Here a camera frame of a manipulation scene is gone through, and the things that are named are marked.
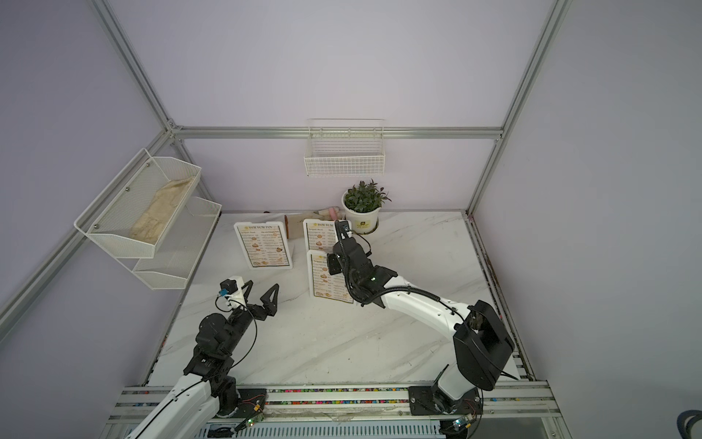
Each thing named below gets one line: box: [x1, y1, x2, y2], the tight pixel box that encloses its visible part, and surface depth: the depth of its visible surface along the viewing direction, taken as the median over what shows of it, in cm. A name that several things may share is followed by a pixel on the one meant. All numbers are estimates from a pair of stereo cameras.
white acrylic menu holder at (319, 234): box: [302, 218, 338, 252], surface depth 95 cm
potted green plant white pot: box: [341, 178, 393, 236], surface depth 104 cm
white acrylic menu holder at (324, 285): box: [306, 249, 356, 305], surface depth 90 cm
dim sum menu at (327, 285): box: [310, 254, 354, 304], surface depth 90 cm
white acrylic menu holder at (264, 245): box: [234, 221, 293, 270], surface depth 95 cm
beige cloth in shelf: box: [129, 176, 195, 244], surface depth 81 cm
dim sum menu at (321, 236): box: [305, 221, 339, 254], surface depth 95 cm
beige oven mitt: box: [313, 206, 345, 221], surface depth 121 cm
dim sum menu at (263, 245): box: [236, 224, 290, 268], surface depth 95 cm
